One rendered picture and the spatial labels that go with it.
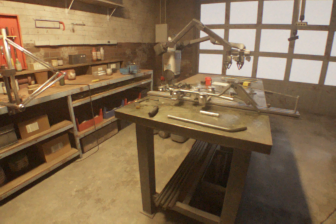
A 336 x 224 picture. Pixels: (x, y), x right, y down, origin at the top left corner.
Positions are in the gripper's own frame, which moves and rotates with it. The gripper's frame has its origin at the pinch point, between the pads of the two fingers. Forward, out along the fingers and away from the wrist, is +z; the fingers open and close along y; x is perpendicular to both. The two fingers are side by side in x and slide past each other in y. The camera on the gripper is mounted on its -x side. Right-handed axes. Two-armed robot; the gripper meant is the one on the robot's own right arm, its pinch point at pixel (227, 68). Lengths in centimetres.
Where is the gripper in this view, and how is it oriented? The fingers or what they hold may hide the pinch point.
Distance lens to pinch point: 198.2
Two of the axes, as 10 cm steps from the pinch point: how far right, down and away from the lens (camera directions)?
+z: 0.0, 9.6, 2.9
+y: 5.7, -2.4, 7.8
